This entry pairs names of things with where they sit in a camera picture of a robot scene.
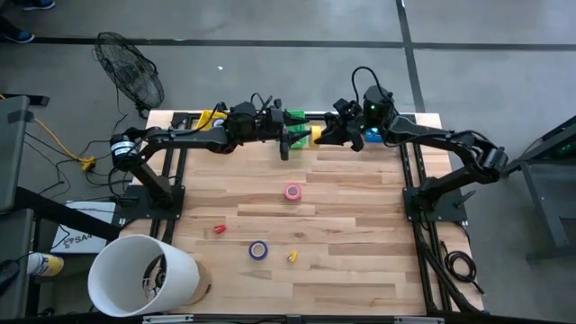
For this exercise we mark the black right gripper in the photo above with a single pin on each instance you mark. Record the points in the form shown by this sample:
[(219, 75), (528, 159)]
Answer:
[(351, 121)]

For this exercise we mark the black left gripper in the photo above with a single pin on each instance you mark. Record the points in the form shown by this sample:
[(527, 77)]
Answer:
[(272, 126)]

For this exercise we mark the pink tape roll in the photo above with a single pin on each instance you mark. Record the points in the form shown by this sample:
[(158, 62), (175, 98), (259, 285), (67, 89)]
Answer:
[(286, 192)]

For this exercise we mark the yellow plastic basket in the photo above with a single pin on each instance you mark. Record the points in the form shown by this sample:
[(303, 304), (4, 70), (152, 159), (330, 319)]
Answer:
[(204, 120)]

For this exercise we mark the purple tape roll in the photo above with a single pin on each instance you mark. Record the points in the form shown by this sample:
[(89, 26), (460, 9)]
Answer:
[(251, 250)]

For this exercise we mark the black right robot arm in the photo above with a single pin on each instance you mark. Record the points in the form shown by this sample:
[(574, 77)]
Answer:
[(432, 135)]

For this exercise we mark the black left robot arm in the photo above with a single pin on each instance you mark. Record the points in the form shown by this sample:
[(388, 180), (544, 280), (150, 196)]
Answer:
[(189, 137)]

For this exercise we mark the red mini stapler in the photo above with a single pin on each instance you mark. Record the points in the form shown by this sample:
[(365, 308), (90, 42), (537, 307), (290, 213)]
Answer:
[(220, 229)]

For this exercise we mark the yellow mini stapler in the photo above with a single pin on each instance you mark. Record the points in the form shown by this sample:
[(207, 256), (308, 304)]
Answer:
[(293, 256)]

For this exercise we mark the green plastic basket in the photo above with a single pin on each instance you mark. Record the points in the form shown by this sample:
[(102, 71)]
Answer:
[(297, 112)]

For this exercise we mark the blue plastic basket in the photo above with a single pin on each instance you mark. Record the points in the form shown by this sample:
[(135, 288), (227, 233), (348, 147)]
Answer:
[(372, 136)]

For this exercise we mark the black floor fan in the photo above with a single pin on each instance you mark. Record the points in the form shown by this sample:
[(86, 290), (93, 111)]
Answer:
[(130, 72)]

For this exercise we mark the brown lamp base disc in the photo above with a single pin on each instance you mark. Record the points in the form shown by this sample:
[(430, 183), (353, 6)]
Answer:
[(204, 285)]

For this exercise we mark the black side table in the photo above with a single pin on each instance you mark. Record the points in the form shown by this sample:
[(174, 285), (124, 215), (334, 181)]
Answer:
[(540, 198)]

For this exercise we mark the white labelled box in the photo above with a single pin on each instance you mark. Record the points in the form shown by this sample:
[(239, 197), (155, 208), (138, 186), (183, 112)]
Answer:
[(81, 245)]

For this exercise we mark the black diagonal beam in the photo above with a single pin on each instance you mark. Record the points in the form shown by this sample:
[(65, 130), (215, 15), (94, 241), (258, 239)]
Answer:
[(67, 216)]

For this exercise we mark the grey cabinet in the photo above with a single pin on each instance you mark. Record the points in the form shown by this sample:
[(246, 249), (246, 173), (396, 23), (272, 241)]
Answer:
[(13, 153), (13, 243)]

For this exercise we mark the yellow and white bottle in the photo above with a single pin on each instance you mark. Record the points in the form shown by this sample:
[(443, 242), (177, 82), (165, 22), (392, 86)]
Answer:
[(45, 264)]

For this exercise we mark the person's shoe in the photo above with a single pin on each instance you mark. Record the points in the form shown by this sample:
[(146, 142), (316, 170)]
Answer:
[(18, 35), (38, 4)]

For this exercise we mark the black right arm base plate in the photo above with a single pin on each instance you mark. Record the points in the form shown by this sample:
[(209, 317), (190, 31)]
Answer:
[(450, 209)]

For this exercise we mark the black aluminium table frame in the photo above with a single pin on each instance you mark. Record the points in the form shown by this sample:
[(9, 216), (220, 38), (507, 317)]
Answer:
[(427, 270)]

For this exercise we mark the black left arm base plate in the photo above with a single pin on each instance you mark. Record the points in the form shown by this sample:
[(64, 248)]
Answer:
[(135, 211)]

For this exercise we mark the small grey camera mount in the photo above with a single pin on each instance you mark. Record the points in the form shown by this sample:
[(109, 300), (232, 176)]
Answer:
[(293, 319)]

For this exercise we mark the silver bracket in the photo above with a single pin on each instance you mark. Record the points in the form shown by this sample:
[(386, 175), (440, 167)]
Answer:
[(168, 318), (418, 320)]

